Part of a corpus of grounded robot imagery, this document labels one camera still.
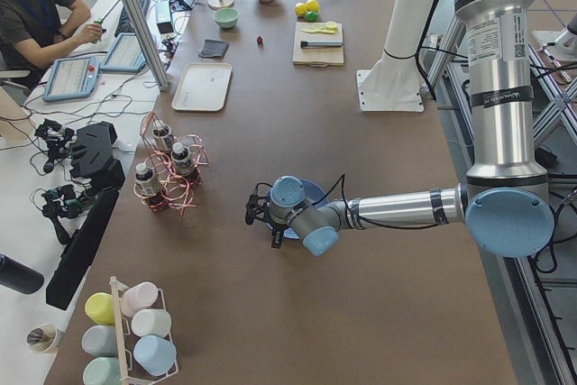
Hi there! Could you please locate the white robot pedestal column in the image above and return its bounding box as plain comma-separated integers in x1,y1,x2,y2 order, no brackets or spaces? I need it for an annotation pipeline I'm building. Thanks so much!
357,0,434,112

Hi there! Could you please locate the blue plate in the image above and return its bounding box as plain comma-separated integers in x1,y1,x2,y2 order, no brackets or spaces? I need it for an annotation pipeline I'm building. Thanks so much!
265,175,328,240

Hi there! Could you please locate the black thermos bottle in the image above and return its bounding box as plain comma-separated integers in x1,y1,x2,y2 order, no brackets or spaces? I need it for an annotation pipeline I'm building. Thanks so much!
0,254,44,295

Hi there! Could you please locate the aluminium frame post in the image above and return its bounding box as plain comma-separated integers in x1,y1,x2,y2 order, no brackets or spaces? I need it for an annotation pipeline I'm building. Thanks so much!
122,0,170,91

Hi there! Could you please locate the mint green bowl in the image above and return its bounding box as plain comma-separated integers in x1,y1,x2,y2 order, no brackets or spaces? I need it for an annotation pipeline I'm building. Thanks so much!
213,7,240,30

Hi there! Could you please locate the white wire cup rack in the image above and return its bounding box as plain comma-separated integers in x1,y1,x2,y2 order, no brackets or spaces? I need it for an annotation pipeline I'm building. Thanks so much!
109,276,180,385

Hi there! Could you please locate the light blue cup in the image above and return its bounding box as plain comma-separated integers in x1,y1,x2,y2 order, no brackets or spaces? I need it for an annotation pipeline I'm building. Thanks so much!
133,335,177,376

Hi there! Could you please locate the yellow cup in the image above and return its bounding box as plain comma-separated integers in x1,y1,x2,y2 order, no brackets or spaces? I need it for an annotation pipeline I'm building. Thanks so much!
85,292,114,325

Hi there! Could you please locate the blue teach pendant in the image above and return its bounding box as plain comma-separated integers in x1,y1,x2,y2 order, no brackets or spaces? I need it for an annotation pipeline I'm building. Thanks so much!
100,32,146,73
42,56,100,102

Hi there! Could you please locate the black knife on board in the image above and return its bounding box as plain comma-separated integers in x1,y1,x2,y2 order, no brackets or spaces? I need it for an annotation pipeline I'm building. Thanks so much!
299,41,343,49

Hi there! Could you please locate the cream plastic tray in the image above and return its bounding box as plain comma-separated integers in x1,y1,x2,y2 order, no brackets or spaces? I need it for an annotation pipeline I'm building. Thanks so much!
171,62,233,112

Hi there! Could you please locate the copper wire bottle rack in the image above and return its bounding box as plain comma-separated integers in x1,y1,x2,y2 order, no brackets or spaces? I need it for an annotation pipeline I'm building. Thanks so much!
133,112,209,214

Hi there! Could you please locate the dark drink bottle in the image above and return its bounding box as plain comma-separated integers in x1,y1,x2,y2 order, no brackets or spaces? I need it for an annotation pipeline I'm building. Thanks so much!
170,142,199,184
152,120,174,152
135,162,165,211

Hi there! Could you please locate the grey folded cloth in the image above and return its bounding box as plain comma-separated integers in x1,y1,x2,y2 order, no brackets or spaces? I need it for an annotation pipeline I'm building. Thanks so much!
198,39,229,59

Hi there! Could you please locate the white cup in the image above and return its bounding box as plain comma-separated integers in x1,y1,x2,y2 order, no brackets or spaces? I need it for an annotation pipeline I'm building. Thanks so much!
131,308,172,338

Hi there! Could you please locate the seated person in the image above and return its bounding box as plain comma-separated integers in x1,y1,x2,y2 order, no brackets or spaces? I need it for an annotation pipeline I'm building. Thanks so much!
1,0,103,90

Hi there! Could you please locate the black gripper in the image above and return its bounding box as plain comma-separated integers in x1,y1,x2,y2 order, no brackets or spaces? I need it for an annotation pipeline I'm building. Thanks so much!
244,193,289,249

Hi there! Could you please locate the green lime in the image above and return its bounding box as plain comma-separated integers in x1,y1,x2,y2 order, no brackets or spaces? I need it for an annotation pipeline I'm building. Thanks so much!
304,11,318,23

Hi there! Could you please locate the grey cup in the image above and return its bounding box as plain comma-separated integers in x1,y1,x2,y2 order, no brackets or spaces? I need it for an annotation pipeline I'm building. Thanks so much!
81,325,117,357

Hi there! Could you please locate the pink cup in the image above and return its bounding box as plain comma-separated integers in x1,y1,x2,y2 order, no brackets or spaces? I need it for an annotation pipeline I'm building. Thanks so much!
120,281,158,317

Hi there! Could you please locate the wooden cutting board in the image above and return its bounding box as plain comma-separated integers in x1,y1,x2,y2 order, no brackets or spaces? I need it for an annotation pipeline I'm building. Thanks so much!
292,22,344,67

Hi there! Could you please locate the pale green cup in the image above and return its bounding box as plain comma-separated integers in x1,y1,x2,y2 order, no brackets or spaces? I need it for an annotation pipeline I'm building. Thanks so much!
82,357,121,385

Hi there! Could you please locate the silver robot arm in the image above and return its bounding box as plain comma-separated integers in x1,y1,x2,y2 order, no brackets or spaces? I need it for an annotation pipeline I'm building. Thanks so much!
245,0,555,258

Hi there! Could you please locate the yellow lemon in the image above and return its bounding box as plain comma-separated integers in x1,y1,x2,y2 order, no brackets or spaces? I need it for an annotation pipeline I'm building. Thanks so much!
305,0,320,13
294,2,308,17

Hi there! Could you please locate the yellow plastic knife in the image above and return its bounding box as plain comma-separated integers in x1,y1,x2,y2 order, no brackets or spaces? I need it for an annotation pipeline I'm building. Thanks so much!
300,27,338,34

